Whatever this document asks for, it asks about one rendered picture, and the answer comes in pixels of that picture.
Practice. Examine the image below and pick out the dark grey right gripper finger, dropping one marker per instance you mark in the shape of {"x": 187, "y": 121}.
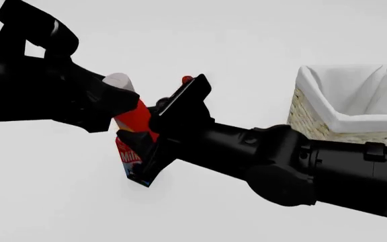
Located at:
{"x": 139, "y": 143}

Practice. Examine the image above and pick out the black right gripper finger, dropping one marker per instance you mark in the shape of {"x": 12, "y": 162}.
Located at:
{"x": 121, "y": 100}

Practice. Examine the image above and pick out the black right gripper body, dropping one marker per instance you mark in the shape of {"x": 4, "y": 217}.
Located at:
{"x": 183, "y": 118}

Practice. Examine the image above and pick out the red ketchup bottle white cap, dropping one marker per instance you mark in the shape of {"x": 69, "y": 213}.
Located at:
{"x": 135, "y": 118}

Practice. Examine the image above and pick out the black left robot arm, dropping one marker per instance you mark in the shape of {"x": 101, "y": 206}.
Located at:
{"x": 29, "y": 90}

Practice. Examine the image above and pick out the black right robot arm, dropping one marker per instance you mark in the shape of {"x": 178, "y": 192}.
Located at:
{"x": 297, "y": 161}

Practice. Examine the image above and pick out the woven wicker basket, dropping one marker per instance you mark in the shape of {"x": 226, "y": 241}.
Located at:
{"x": 306, "y": 118}

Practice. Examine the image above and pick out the white cloth basket liner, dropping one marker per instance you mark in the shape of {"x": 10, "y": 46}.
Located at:
{"x": 344, "y": 90}

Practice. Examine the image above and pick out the milk carton red blue print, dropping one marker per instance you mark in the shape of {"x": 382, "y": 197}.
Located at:
{"x": 126, "y": 158}

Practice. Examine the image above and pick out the small red round object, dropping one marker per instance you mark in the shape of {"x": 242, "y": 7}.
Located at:
{"x": 186, "y": 79}

